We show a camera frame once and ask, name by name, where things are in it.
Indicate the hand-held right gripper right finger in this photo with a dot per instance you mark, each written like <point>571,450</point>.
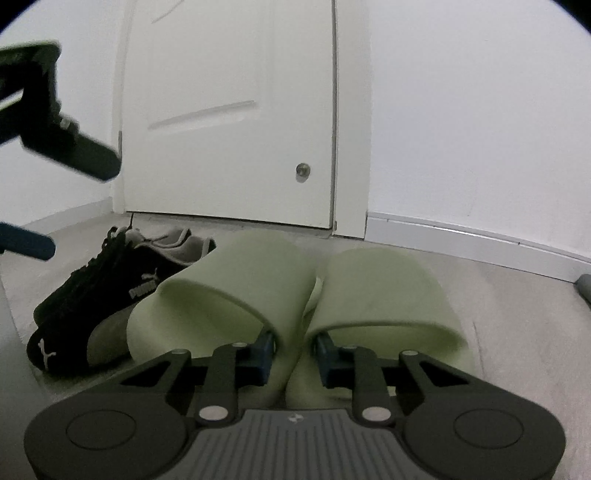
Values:
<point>327,364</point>

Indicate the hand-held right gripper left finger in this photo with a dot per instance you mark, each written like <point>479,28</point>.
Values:
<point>263,364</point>

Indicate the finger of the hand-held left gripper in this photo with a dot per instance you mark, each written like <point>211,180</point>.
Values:
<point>27,242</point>
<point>87,157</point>

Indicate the black sneaker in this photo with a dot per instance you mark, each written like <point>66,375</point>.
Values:
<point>60,341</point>
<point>99,258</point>

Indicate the light green slide sandal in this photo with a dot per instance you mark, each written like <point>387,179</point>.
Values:
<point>383,295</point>
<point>221,277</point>

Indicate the grey slide sandal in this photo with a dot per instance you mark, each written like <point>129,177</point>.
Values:
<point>584,286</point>

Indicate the metal door hinge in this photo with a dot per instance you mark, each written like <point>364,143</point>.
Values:
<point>120,145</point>

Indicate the white baseboard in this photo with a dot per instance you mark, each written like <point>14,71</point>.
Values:
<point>69,214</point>
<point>461,240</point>

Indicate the white door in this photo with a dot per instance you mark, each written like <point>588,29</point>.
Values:
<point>207,161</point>

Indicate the round metal door knob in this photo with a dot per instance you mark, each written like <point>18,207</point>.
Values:
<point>302,170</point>

